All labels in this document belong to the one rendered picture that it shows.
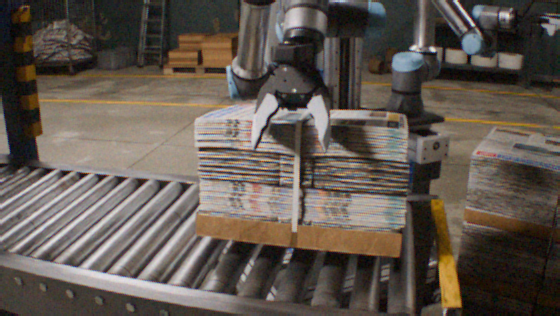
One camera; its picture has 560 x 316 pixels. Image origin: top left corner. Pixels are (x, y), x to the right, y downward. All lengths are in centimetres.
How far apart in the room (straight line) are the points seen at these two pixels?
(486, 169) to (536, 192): 17
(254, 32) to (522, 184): 90
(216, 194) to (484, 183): 89
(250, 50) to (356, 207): 76
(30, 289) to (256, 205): 48
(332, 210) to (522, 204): 81
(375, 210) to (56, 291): 60
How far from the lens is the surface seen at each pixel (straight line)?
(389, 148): 83
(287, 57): 74
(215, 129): 88
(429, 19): 198
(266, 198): 88
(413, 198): 123
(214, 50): 739
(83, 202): 127
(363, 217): 86
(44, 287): 99
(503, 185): 153
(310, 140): 84
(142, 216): 115
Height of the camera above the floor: 129
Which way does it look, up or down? 19 degrees down
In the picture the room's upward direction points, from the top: straight up
